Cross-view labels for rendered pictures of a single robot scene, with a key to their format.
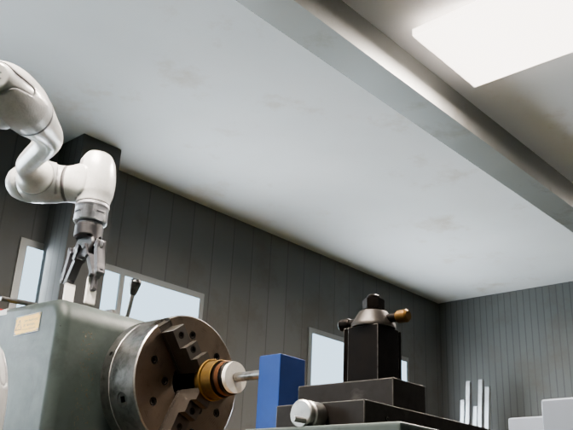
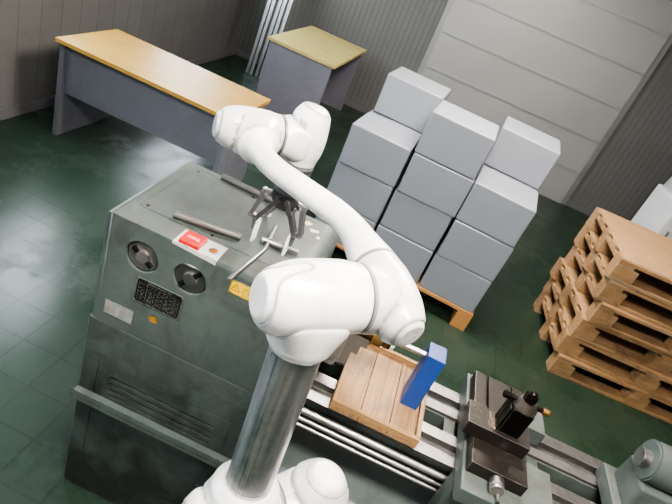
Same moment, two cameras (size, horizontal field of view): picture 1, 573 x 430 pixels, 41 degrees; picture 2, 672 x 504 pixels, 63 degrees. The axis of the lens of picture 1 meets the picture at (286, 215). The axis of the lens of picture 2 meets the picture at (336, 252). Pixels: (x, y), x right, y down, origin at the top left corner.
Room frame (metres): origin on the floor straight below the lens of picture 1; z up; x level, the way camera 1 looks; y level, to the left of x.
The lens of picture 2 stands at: (0.77, 1.22, 2.13)
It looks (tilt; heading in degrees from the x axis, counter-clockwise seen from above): 30 degrees down; 321
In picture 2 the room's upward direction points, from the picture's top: 23 degrees clockwise
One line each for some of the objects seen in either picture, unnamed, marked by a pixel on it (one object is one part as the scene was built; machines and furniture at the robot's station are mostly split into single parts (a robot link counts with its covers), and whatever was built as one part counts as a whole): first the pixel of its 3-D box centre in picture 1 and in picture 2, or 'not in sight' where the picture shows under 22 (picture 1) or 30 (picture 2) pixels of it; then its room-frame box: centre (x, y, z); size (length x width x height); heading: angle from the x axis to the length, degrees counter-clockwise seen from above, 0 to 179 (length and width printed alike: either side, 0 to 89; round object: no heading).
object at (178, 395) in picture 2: not in sight; (184, 396); (2.09, 0.56, 0.43); 0.60 x 0.48 x 0.86; 48
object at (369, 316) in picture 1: (373, 321); (526, 403); (1.35, -0.17, 1.13); 0.08 x 0.08 x 0.03
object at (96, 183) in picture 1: (91, 178); (303, 133); (1.93, 0.54, 1.64); 0.13 x 0.11 x 0.16; 86
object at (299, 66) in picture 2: not in sight; (310, 78); (6.47, -2.02, 0.41); 1.50 x 0.77 x 0.83; 137
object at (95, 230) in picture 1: (87, 241); (286, 193); (1.92, 0.53, 1.46); 0.08 x 0.07 x 0.09; 48
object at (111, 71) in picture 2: not in sight; (161, 116); (4.83, 0.06, 0.37); 1.38 x 0.71 x 0.74; 47
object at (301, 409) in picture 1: (303, 414); (496, 489); (1.21, -0.04, 0.95); 0.07 x 0.04 x 0.04; 138
